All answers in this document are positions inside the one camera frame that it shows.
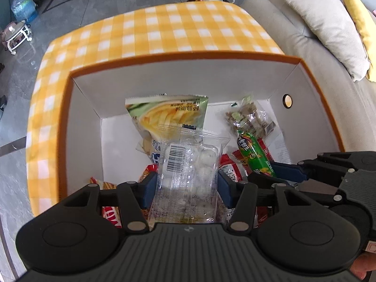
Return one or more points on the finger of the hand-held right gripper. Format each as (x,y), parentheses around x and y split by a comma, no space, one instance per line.
(317,191)
(288,170)

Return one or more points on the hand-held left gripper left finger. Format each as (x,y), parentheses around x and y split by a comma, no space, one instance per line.
(149,191)

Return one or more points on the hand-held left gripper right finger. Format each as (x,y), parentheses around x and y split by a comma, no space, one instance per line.
(224,191)

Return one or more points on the green sausage snack packet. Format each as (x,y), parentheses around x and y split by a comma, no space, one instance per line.
(254,155)

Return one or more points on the clear pack of white balls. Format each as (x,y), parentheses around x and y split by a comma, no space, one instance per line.
(188,176)

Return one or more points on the white snack packet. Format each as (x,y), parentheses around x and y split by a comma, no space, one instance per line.
(249,114)

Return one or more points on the potato fries snack bag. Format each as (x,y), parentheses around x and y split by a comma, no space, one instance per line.
(164,114)

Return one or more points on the orange cardboard box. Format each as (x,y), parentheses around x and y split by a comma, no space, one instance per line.
(176,76)

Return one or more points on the person's right hand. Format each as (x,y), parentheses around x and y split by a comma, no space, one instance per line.
(362,267)

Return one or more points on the orange-red snack packet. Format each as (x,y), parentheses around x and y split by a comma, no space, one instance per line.
(145,174)

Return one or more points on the red packet with white letters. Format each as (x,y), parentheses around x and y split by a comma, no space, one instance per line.
(111,214)

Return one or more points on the grey sofa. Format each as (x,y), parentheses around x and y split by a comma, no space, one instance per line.
(282,26)

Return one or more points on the white pillow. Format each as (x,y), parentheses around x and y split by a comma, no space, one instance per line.
(326,26)

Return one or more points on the yellow checked tablecloth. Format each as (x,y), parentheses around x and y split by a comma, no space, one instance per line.
(176,29)

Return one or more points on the yellow pillow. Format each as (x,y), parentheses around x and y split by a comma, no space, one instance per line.
(361,20)

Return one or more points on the white wheeled stool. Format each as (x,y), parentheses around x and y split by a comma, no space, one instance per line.
(16,35)

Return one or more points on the blue water bottle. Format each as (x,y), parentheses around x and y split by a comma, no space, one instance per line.
(23,6)

